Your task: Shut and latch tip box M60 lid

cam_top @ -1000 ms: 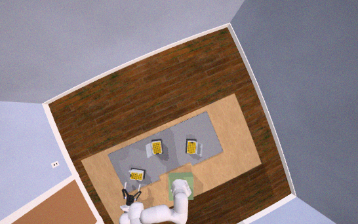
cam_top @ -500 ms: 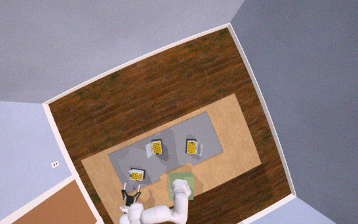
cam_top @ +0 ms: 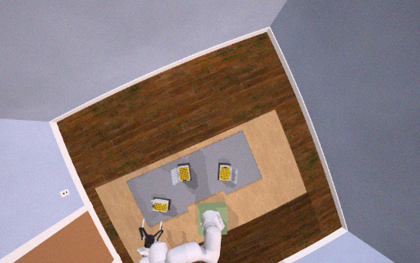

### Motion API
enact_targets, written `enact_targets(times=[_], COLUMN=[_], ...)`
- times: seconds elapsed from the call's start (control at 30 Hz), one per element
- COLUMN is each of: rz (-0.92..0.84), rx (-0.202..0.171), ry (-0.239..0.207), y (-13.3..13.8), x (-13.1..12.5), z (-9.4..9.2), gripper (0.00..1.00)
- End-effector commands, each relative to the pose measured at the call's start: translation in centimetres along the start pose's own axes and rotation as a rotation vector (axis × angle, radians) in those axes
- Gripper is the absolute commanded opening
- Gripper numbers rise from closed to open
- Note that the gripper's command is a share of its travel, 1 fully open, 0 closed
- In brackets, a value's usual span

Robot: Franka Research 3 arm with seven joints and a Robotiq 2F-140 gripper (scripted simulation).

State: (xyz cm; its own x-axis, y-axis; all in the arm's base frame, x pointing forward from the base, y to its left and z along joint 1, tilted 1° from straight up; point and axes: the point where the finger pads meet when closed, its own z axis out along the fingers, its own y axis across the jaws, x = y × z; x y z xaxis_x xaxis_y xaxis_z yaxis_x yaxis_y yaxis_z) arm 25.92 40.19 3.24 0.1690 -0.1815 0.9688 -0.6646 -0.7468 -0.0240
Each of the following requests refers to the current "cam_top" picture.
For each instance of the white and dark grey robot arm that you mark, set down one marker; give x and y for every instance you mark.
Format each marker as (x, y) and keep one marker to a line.
(189, 252)

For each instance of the yellow pipette tip rack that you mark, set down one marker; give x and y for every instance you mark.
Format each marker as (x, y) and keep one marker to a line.
(159, 207)
(224, 173)
(183, 173)

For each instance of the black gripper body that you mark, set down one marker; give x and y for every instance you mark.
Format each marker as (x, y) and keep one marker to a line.
(148, 243)

